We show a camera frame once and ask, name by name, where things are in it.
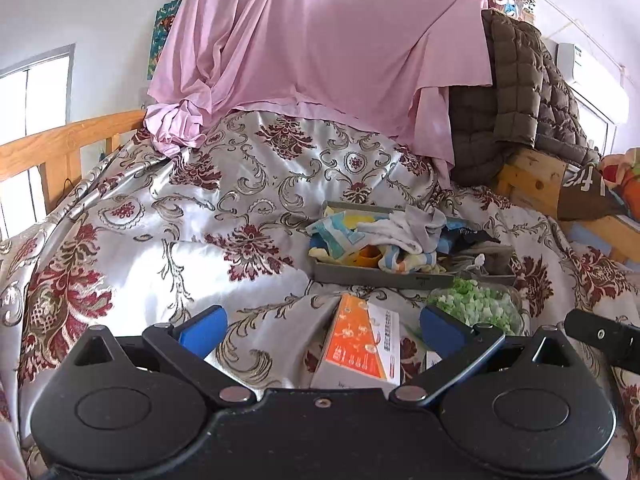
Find grey cloth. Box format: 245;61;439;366
405;205;447;252

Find wooden headboard rail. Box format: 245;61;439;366
1;110;145;214

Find window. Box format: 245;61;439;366
1;44;75;240

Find floral satin bedspread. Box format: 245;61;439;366
1;112;639;479

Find striped colourful cloth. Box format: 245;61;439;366
307;209;439;274

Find wooden bed frame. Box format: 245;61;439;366
496;148;639;269

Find colourful patchwork bag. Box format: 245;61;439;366
599;148;640;221

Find olive quilted jacket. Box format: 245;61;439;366
449;10;600;186

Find colourful wall poster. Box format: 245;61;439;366
146;0;182;81

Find white fluffy sock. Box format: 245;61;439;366
356;211;424;255

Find brown printed cloth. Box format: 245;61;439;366
556;165;627;221

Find pink draped cloth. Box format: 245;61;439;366
145;0;492;185

